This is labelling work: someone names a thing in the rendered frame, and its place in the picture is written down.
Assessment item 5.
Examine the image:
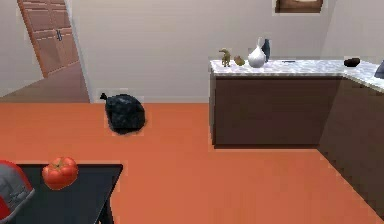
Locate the olive green animal figurine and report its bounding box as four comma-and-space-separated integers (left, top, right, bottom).
218, 48, 232, 68

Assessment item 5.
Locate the black rubbish bag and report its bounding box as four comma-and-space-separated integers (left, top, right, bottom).
99, 92, 147, 136

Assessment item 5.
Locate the brown counter with marble top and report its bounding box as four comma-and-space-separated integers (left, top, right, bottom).
209, 59, 384, 219

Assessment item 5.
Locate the white vase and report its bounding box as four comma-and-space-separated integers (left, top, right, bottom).
247, 37, 267, 69

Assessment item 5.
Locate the dark blue vase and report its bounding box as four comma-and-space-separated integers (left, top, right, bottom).
261, 38, 271, 63

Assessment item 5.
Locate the red tomato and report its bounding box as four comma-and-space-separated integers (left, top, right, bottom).
41, 156, 79, 191

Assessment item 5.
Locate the black table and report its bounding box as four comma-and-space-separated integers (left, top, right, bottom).
8, 163, 124, 224

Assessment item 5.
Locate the brown panelled room door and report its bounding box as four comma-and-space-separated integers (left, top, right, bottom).
17, 0, 80, 79

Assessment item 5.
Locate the dark brown lump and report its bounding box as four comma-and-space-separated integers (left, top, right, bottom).
343, 57, 361, 68

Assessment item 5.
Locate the dark blue grey object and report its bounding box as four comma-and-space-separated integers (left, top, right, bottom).
373, 60, 384, 80

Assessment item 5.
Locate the red and grey rounded object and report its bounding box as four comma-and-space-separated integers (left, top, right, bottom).
0, 159, 36, 224

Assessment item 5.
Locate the brown framed wall picture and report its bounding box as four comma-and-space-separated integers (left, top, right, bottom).
275, 0, 324, 14

